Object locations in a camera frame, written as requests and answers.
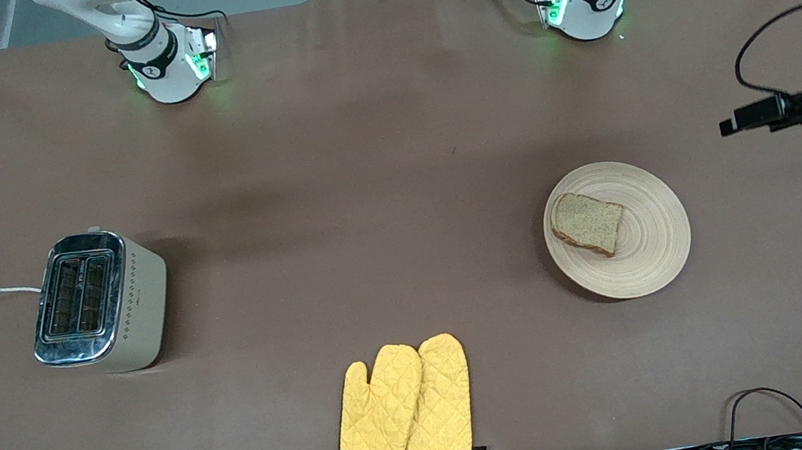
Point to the silver beige two-slot toaster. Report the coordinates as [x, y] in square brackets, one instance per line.
[138, 309]

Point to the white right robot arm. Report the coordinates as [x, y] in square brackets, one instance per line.
[163, 70]

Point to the round ribbed wooden plate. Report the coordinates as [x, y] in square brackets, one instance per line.
[647, 245]

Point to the yellow quilted oven mitt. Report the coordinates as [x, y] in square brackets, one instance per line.
[377, 417]
[441, 400]

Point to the large table cover sheet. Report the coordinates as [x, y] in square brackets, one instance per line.
[389, 140]

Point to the brown bread slice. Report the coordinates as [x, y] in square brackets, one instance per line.
[589, 223]

